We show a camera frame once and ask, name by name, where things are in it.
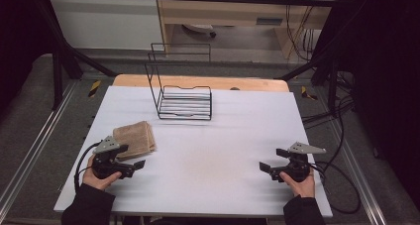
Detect aluminium rail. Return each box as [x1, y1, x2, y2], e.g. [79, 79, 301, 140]
[0, 81, 79, 216]
[324, 119, 388, 225]

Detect person's right hand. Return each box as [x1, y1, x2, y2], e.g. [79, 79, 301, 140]
[278, 168, 317, 199]

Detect black curtain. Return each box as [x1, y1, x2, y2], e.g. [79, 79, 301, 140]
[311, 0, 420, 203]
[0, 0, 57, 114]

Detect light wooden desk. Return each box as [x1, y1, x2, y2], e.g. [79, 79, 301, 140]
[155, 0, 341, 60]

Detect white cabinet panel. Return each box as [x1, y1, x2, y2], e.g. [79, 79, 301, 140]
[49, 0, 164, 52]

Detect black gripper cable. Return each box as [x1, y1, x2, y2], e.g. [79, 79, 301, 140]
[73, 141, 102, 193]
[309, 161, 363, 215]

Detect bundle of black floor cables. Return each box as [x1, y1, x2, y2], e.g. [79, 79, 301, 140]
[300, 69, 356, 130]

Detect black wire rack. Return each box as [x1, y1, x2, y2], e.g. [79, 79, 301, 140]
[144, 42, 214, 122]

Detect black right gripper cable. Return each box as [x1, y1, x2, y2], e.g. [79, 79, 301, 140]
[309, 161, 363, 215]

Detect hanging cables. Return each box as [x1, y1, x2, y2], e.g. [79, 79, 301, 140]
[284, 0, 331, 62]

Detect brown towel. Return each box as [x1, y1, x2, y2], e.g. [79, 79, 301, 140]
[112, 120, 158, 162]

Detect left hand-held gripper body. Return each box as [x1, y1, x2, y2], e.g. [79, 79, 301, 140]
[91, 135, 137, 180]

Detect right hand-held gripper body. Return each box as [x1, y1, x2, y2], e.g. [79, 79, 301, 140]
[268, 141, 327, 183]

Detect person's left hand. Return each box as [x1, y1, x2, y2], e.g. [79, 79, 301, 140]
[81, 154, 123, 191]

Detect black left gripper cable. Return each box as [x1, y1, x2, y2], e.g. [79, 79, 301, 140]
[73, 141, 102, 193]

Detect white chair base with caster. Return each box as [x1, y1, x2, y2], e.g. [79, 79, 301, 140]
[181, 23, 218, 39]

